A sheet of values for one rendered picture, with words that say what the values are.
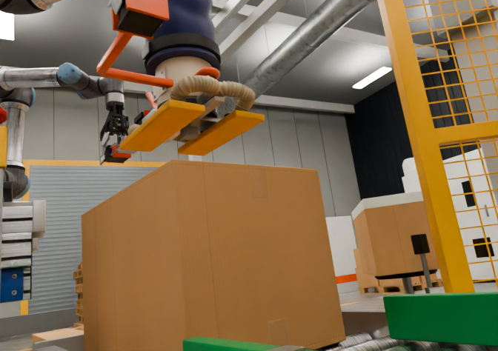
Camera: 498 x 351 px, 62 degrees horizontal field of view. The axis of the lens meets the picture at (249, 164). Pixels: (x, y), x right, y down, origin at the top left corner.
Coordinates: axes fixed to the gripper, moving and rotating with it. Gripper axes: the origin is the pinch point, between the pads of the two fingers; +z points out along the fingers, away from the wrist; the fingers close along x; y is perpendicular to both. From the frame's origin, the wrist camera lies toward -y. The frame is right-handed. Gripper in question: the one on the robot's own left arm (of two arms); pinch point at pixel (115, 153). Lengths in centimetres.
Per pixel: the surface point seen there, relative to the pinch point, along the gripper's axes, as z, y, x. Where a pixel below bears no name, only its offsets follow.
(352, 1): -357, -201, 475
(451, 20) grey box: -25, 101, 88
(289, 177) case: 32, 90, 10
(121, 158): 2.9, 3.7, 1.3
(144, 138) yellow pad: 13, 55, -10
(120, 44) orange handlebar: 1, 80, -25
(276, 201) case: 38, 90, 4
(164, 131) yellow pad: 13, 62, -8
